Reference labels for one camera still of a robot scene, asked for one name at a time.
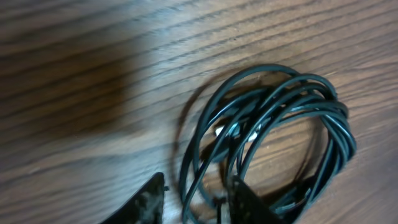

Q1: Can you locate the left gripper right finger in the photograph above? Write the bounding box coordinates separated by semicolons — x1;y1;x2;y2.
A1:
227;176;285;224

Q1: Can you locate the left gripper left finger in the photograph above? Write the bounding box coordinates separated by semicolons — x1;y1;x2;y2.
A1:
101;172;169;224

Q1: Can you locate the black usb cable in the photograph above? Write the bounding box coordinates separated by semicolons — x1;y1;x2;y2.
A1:
178;63;358;224

